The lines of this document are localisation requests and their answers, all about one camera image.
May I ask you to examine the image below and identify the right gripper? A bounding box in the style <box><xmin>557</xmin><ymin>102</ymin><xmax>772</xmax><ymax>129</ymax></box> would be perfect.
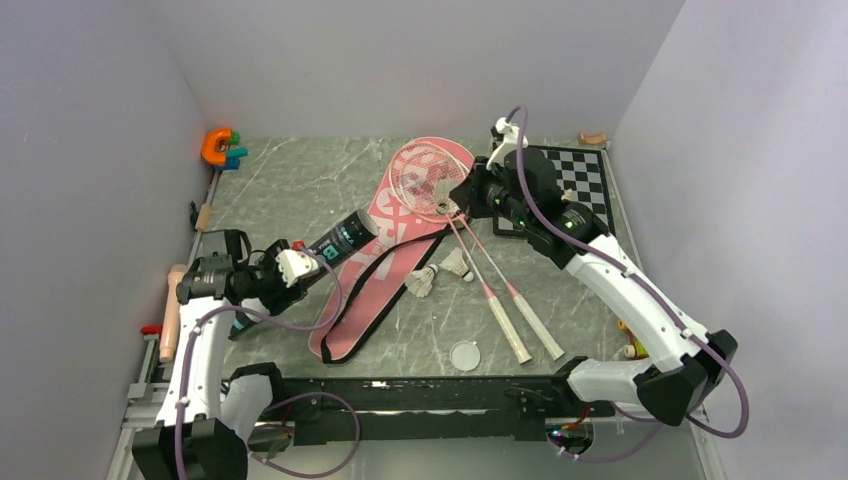
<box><xmin>449</xmin><ymin>156</ymin><xmax>533</xmax><ymax>229</ymax></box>

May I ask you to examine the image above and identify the white shuttlecock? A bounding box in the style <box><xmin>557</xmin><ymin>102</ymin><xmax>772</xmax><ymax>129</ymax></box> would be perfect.
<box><xmin>404</xmin><ymin>264</ymin><xmax>439</xmax><ymax>298</ymax></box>
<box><xmin>439</xmin><ymin>247</ymin><xmax>474</xmax><ymax>282</ymax></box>
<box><xmin>433</xmin><ymin>179</ymin><xmax>460</xmax><ymax>217</ymax></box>

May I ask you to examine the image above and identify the black shuttlecock tube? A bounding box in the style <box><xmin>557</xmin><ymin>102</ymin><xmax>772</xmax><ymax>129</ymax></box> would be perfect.
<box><xmin>229</xmin><ymin>209</ymin><xmax>379</xmax><ymax>340</ymax></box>

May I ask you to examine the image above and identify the clear tube lid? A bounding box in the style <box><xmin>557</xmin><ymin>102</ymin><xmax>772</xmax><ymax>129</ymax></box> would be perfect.
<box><xmin>449</xmin><ymin>341</ymin><xmax>481</xmax><ymax>372</ymax></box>

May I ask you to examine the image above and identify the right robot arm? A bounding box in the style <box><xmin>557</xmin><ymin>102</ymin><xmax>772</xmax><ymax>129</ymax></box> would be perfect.
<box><xmin>450</xmin><ymin>148</ymin><xmax>738</xmax><ymax>426</ymax></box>

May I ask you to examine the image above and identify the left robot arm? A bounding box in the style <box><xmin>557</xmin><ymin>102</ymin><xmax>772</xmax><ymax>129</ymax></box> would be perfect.
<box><xmin>132</xmin><ymin>230</ymin><xmax>288</xmax><ymax>479</ymax></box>

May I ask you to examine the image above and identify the pink badminton racket lower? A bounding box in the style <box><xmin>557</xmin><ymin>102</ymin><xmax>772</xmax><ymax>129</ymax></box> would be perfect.
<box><xmin>389</xmin><ymin>157</ymin><xmax>532</xmax><ymax>365</ymax></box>

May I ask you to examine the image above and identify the pink badminton racket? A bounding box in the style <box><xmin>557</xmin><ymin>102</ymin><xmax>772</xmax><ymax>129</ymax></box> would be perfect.
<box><xmin>388</xmin><ymin>141</ymin><xmax>565</xmax><ymax>364</ymax></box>
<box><xmin>389</xmin><ymin>157</ymin><xmax>532</xmax><ymax>365</ymax></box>

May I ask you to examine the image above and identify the pink badminton racket upper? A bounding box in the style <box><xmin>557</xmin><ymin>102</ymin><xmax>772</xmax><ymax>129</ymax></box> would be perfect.
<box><xmin>388</xmin><ymin>141</ymin><xmax>565</xmax><ymax>364</ymax></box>

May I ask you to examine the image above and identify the pink racket bag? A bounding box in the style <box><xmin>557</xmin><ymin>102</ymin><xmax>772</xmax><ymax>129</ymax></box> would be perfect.
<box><xmin>308</xmin><ymin>171</ymin><xmax>451</xmax><ymax>364</ymax></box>

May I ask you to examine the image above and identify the red clamp knob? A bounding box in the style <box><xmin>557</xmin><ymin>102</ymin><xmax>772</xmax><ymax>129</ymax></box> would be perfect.
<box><xmin>140</xmin><ymin>324</ymin><xmax>163</xmax><ymax>336</ymax></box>

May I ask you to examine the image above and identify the beige toy microphone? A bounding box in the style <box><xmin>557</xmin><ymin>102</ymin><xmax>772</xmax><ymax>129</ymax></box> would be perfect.
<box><xmin>159</xmin><ymin>264</ymin><xmax>188</xmax><ymax>363</ymax></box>

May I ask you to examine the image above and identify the teal blue toy block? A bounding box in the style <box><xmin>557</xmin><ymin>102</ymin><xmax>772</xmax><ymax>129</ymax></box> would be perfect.
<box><xmin>222</xmin><ymin>130</ymin><xmax>248</xmax><ymax>171</ymax></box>

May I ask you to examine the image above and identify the black white chessboard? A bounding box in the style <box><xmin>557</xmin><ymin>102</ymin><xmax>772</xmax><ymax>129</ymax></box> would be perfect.
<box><xmin>523</xmin><ymin>145</ymin><xmax>615</xmax><ymax>233</ymax></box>

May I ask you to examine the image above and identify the orange C-shaped toy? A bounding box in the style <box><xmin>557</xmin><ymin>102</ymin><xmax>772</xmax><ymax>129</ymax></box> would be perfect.
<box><xmin>201</xmin><ymin>127</ymin><xmax>233</xmax><ymax>167</ymax></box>

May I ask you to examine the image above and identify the small wooden arch block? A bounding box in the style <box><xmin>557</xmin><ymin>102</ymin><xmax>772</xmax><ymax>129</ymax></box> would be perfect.
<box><xmin>577</xmin><ymin>132</ymin><xmax>609</xmax><ymax>148</ymax></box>

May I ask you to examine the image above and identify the colourful toy brick stack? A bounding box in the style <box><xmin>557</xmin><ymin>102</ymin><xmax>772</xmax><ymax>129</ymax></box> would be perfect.
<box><xmin>618</xmin><ymin>320</ymin><xmax>649</xmax><ymax>360</ymax></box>

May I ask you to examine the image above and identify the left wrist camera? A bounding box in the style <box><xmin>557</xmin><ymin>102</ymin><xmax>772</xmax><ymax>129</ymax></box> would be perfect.
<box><xmin>274</xmin><ymin>248</ymin><xmax>321</xmax><ymax>288</ymax></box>

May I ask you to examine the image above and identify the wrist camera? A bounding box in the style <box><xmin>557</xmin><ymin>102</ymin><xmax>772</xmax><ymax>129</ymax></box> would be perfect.
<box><xmin>487</xmin><ymin>117</ymin><xmax>528</xmax><ymax>170</ymax></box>
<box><xmin>274</xmin><ymin>248</ymin><xmax>321</xmax><ymax>288</ymax></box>

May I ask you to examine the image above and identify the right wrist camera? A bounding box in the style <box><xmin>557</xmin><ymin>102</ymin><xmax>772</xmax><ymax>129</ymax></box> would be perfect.
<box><xmin>487</xmin><ymin>117</ymin><xmax>528</xmax><ymax>170</ymax></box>

